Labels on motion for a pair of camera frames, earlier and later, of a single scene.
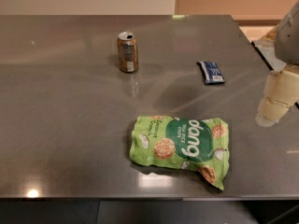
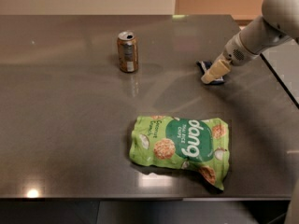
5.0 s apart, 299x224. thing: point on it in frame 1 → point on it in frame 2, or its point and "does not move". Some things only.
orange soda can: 127,49 does not move
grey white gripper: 288,39 → 234,52
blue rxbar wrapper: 211,72 does not move
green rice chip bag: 201,146 does not move
